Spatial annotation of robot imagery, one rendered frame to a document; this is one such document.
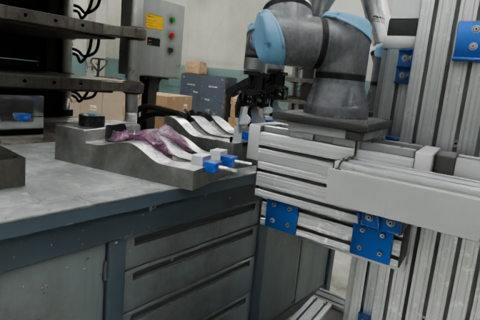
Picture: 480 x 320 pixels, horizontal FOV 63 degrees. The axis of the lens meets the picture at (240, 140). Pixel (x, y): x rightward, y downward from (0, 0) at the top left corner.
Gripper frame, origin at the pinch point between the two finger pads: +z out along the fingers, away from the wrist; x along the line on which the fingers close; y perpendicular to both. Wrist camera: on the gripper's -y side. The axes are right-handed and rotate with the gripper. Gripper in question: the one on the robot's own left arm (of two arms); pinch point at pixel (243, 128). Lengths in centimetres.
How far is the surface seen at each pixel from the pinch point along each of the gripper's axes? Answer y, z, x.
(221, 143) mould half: -3.7, 5.3, -7.0
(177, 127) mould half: -26.9, 3.5, -7.0
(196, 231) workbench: 3.1, 31.3, -21.9
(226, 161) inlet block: 9.7, 7.6, -18.3
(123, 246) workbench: 4, 28, -49
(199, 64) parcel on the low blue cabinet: -549, -32, 490
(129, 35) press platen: -72, -31, 0
